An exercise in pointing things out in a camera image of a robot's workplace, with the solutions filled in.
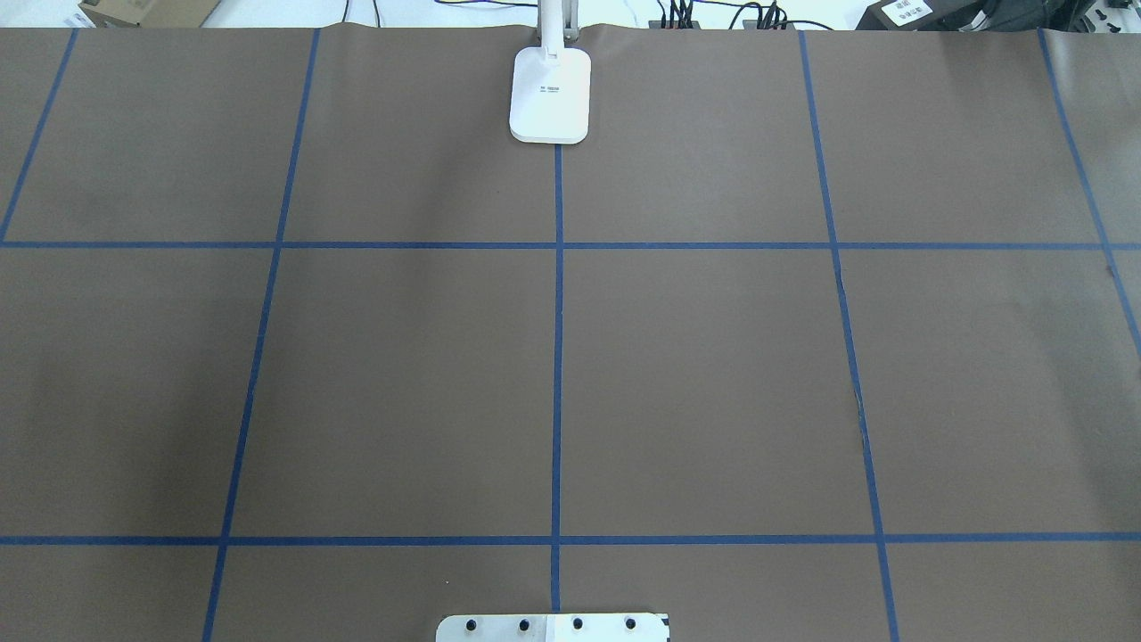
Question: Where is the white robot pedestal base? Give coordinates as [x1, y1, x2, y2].
[435, 613, 671, 641]

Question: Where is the white desk lamp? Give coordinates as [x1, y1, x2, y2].
[508, 1, 592, 145]

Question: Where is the cardboard box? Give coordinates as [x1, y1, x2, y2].
[78, 0, 221, 29]

